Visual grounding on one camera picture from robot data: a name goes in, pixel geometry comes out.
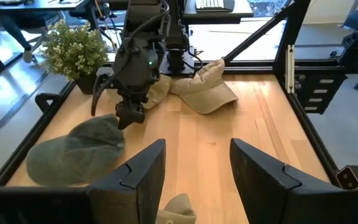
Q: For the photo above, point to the black table-level camera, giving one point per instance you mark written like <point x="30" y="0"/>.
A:
<point x="348" y="178"/>

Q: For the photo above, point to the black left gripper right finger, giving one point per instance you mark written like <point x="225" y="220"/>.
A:
<point x="259" y="186"/>

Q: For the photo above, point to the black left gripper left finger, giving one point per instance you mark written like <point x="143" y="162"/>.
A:
<point x="138" y="193"/>

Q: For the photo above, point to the dark grey-green baseball cap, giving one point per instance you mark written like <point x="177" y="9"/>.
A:
<point x="73" y="155"/>

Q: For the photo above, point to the person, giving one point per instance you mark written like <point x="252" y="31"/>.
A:
<point x="14" y="31"/>

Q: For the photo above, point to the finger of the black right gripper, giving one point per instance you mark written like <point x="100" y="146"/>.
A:
<point x="123" y="115"/>
<point x="137" y="113"/>

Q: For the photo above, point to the green potted plant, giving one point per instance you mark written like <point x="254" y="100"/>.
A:
<point x="73" y="53"/>

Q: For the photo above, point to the silver frame bracket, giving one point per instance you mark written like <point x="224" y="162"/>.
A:
<point x="290" y="68"/>

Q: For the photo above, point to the beige baseball cap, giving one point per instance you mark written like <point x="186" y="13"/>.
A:
<point x="158" y="93"/>
<point x="177" y="208"/>
<point x="204" y="93"/>

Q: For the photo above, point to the black box with white labels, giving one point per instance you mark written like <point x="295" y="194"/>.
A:
<point x="334" y="93"/>

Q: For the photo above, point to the computer keyboard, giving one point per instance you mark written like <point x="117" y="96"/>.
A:
<point x="210" y="3"/>

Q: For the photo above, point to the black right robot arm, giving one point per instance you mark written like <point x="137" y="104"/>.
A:
<point x="179" y="31"/>

